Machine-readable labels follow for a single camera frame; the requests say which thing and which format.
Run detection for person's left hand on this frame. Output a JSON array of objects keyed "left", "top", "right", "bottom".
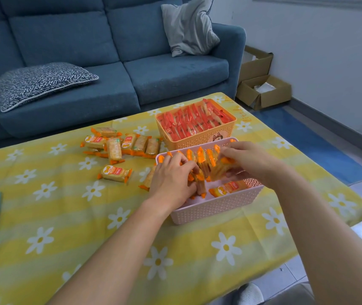
[{"left": 147, "top": 152, "right": 200, "bottom": 213}]

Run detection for person's right hand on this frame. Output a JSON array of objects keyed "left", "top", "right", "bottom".
[{"left": 219, "top": 141, "right": 288, "bottom": 188}]

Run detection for pile of orange cracker packets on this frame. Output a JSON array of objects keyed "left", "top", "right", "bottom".
[{"left": 157, "top": 139, "right": 251, "bottom": 200}]

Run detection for orange plastic basket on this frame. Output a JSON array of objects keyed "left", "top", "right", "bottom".
[{"left": 155, "top": 99, "right": 237, "bottom": 151}]

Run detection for pink plastic basket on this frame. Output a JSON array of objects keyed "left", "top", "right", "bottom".
[{"left": 155, "top": 137, "right": 264, "bottom": 225}]

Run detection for group of red snack packets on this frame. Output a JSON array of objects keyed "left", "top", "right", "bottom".
[{"left": 157, "top": 99, "right": 234, "bottom": 142}]

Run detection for person's right forearm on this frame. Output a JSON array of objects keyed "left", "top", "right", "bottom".
[{"left": 273, "top": 168, "right": 362, "bottom": 305}]

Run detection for person's left forearm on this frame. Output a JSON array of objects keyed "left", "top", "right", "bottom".
[{"left": 47, "top": 200, "right": 172, "bottom": 305}]

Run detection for blue rug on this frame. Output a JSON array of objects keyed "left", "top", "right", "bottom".
[{"left": 254, "top": 106, "right": 362, "bottom": 187}]

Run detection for low open cardboard box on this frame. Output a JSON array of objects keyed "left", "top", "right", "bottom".
[{"left": 236, "top": 75, "right": 292, "bottom": 111}]

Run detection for white packing paper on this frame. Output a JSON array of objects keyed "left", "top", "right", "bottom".
[{"left": 254, "top": 82, "right": 277, "bottom": 94}]

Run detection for tall cardboard box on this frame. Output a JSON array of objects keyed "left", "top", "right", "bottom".
[{"left": 238, "top": 45, "right": 274, "bottom": 85}]

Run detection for yellow floral tablecloth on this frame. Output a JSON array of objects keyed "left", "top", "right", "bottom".
[{"left": 0, "top": 92, "right": 362, "bottom": 305}]

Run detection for white shoe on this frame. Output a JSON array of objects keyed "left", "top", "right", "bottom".
[{"left": 233, "top": 282, "right": 264, "bottom": 305}]

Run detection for grey trousers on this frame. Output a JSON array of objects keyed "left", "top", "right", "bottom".
[{"left": 263, "top": 282, "right": 315, "bottom": 305}]

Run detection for grey cushion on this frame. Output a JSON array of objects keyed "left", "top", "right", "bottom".
[{"left": 161, "top": 0, "right": 221, "bottom": 58}]

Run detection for black white patterned cushion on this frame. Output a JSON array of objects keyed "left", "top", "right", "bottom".
[{"left": 0, "top": 62, "right": 100, "bottom": 113}]

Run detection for blue fabric sofa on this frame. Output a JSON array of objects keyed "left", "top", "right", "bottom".
[{"left": 0, "top": 0, "right": 247, "bottom": 147}]

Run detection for grey window frame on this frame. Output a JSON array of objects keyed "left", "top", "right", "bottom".
[{"left": 252, "top": 0, "right": 362, "bottom": 11}]

